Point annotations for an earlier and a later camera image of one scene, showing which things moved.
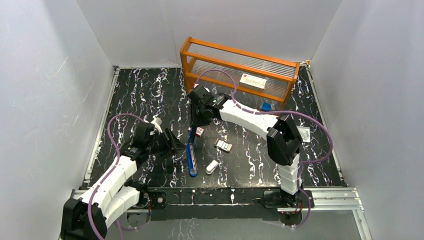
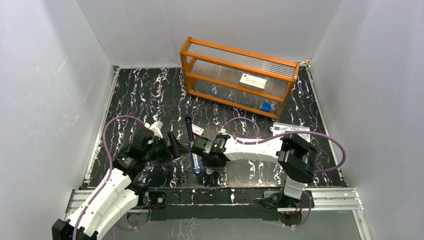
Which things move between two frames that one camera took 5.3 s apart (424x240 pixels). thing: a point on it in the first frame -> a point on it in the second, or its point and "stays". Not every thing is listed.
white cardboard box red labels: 253,82 stays
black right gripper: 194,120 -> 214,167
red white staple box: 199,131 stays
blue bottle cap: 266,107 stays
